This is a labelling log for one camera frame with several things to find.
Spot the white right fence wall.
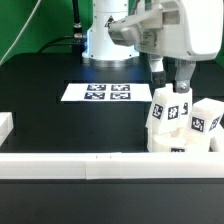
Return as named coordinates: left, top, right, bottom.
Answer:
left=210, top=125, right=224, bottom=152

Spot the white round stool seat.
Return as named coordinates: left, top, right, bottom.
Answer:
left=147, top=128, right=210, bottom=153

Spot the grey thin cable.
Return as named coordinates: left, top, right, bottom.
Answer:
left=0, top=0, right=43, bottom=66

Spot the white fence wall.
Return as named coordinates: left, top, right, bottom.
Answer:
left=210, top=125, right=224, bottom=152
left=0, top=152, right=224, bottom=180
left=0, top=112, right=14, bottom=146

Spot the black cable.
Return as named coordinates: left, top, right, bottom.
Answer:
left=38, top=0, right=88, bottom=54

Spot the white left fence wall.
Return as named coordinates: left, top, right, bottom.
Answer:
left=0, top=112, right=14, bottom=146

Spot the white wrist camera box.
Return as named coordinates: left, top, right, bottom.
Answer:
left=108, top=14, right=147, bottom=47

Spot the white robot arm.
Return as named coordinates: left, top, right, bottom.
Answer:
left=83, top=0, right=224, bottom=93

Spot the white front fence wall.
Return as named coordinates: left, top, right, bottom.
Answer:
left=0, top=152, right=224, bottom=180

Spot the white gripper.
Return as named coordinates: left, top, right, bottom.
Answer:
left=136, top=0, right=223, bottom=93

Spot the white marker sheet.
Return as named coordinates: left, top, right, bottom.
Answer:
left=61, top=83, right=152, bottom=102

